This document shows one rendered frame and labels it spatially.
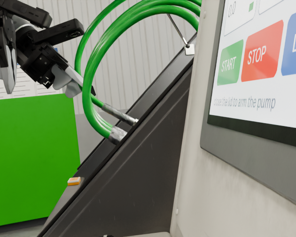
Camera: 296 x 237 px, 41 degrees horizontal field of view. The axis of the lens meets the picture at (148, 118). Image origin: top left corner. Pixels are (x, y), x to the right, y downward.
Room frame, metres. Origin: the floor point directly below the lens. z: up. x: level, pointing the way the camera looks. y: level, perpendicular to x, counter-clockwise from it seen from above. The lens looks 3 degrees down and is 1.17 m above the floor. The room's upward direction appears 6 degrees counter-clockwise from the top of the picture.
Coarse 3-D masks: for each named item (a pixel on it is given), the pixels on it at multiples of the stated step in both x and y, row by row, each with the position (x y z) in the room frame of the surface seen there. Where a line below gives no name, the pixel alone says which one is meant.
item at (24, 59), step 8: (24, 32) 0.91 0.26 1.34; (32, 32) 0.93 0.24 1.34; (16, 40) 0.90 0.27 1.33; (24, 40) 0.92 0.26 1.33; (32, 40) 0.92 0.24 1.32; (16, 48) 0.92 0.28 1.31; (24, 48) 0.92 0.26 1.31; (32, 48) 0.91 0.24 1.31; (40, 48) 0.91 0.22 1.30; (24, 56) 0.91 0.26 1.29; (32, 56) 0.89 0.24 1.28; (40, 56) 0.89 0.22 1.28; (24, 64) 0.89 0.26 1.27; (32, 64) 0.89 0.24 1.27; (40, 64) 0.89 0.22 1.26; (48, 64) 0.88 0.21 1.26; (32, 72) 0.89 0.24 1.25; (40, 72) 0.88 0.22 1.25; (48, 72) 0.88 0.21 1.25; (40, 80) 0.88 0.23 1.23; (48, 80) 0.91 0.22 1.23
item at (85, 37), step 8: (120, 0) 0.90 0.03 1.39; (104, 8) 0.90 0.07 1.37; (112, 8) 0.90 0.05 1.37; (96, 16) 0.90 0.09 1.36; (104, 16) 0.90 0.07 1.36; (96, 24) 0.90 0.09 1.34; (88, 32) 0.89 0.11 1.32; (80, 40) 0.90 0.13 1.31; (80, 48) 0.89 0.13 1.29; (80, 56) 0.89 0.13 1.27; (80, 64) 0.90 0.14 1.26; (80, 72) 0.89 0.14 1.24; (80, 88) 0.89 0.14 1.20; (96, 104) 0.89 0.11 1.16
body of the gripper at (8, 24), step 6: (0, 12) 0.74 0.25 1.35; (6, 12) 0.75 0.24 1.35; (0, 18) 0.73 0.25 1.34; (6, 18) 0.75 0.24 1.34; (6, 24) 0.74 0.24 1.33; (12, 24) 0.79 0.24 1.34; (6, 30) 0.74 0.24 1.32; (12, 30) 0.78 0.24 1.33; (6, 36) 0.74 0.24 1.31; (12, 36) 0.78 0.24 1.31; (12, 42) 0.78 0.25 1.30
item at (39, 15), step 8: (0, 0) 0.74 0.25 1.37; (8, 0) 0.74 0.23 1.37; (16, 0) 0.75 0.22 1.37; (8, 8) 0.75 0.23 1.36; (16, 8) 0.75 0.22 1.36; (24, 8) 0.75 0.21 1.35; (32, 8) 0.75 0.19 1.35; (40, 8) 0.76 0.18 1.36; (24, 16) 0.75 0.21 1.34; (32, 16) 0.75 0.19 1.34; (40, 16) 0.75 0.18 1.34; (48, 16) 0.76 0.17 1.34; (40, 24) 0.75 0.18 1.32; (48, 24) 0.77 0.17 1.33
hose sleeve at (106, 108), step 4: (104, 104) 0.89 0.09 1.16; (108, 104) 0.90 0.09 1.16; (104, 108) 0.89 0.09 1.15; (108, 108) 0.89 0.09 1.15; (112, 108) 0.89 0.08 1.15; (108, 112) 0.89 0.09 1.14; (112, 112) 0.89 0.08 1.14; (116, 112) 0.89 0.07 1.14; (120, 112) 0.90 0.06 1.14; (116, 116) 0.89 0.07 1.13; (120, 116) 0.89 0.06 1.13; (124, 116) 0.89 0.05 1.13; (128, 116) 0.90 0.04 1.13; (124, 120) 0.89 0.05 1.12; (128, 120) 0.89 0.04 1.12; (132, 120) 0.90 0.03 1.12; (128, 124) 0.90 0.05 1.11; (132, 124) 0.90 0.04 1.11
